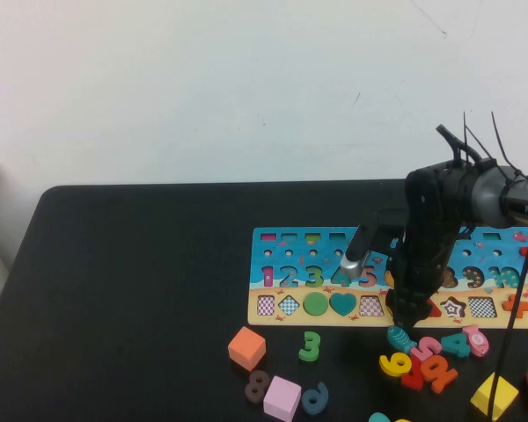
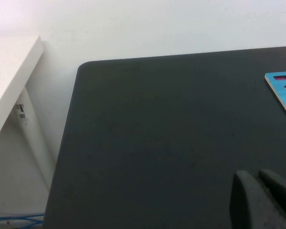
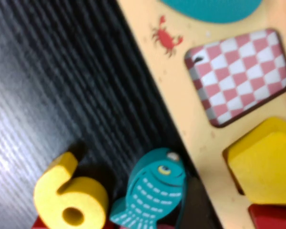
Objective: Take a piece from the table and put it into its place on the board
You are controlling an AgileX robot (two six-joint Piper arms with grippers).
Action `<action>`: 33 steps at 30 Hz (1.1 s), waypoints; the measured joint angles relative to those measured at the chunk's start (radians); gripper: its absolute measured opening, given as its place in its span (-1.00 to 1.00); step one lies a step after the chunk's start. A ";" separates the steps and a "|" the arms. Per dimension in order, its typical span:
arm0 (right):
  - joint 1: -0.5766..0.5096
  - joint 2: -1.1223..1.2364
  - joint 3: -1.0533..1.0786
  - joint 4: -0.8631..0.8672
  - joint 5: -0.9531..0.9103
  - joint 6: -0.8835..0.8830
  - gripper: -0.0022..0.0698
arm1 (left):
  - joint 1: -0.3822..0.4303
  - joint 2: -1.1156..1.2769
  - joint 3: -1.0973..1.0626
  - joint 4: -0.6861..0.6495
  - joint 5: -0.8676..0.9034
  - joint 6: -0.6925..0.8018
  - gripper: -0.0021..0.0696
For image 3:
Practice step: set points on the yellow pentagon block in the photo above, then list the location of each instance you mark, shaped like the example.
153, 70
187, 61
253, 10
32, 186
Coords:
264, 167

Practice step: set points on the colourful wooden puzzle board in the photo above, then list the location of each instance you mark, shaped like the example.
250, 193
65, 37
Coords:
181, 95

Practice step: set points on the teal heart piece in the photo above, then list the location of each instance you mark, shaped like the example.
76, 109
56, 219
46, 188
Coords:
212, 9

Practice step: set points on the red triangle piece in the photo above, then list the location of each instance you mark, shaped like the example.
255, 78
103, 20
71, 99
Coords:
274, 218

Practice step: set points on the teal wooden fish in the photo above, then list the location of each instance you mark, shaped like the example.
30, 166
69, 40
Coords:
152, 190

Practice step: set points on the yellow number six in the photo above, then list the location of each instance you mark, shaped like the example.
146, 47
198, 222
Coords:
85, 198

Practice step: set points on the pink number five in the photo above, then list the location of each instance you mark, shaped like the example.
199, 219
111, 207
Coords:
165, 226

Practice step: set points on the red number seven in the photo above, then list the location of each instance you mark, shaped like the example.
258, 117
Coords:
38, 224

